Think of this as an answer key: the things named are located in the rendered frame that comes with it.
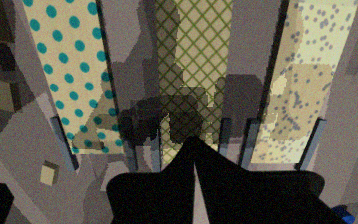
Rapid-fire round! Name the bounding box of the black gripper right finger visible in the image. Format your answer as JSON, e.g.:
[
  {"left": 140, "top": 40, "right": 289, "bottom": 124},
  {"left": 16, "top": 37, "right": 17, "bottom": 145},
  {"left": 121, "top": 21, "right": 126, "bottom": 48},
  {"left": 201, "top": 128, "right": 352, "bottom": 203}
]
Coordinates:
[{"left": 193, "top": 136, "right": 325, "bottom": 224}]

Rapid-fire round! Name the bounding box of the beige strip with teal polka dots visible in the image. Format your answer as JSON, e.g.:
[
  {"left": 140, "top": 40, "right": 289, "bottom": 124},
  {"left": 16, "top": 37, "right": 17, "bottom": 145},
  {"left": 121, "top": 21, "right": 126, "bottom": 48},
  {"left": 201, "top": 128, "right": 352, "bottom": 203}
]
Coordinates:
[{"left": 22, "top": 0, "right": 126, "bottom": 154}]

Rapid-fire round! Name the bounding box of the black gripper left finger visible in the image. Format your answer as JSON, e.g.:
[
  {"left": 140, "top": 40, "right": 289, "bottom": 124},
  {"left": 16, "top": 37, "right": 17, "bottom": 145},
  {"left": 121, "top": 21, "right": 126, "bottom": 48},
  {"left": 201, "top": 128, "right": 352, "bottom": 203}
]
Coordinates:
[{"left": 106, "top": 136, "right": 196, "bottom": 224}]

